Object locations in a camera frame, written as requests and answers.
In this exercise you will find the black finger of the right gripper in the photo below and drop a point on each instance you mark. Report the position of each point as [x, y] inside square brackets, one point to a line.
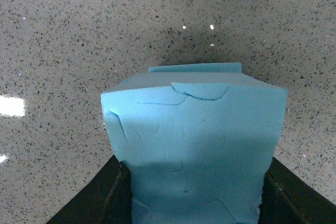
[107, 198]
[287, 199]

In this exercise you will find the light blue foam block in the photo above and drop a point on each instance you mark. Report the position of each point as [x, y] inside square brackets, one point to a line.
[233, 67]
[197, 144]

